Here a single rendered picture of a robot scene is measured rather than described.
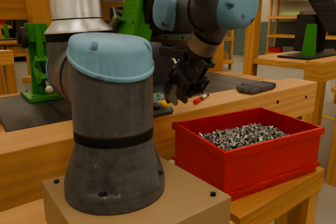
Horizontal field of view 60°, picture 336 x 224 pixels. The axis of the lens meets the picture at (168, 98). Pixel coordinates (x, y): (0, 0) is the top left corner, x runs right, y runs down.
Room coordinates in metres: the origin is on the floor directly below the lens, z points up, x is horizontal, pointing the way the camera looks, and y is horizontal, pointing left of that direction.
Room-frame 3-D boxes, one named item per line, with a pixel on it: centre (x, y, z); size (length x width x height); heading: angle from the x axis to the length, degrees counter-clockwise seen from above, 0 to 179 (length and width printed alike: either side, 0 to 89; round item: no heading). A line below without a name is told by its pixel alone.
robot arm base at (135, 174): (0.41, 0.08, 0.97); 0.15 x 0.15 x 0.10
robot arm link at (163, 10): (0.62, -0.04, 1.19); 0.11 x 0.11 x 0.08; 32
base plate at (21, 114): (1.20, 0.09, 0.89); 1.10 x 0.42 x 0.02; 127
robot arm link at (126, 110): (0.42, 0.08, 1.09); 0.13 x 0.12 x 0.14; 32
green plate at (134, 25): (1.11, 0.12, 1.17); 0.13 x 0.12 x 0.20; 127
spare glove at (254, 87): (1.19, -0.36, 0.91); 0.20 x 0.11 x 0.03; 130
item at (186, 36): (1.17, -0.03, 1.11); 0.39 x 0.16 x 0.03; 37
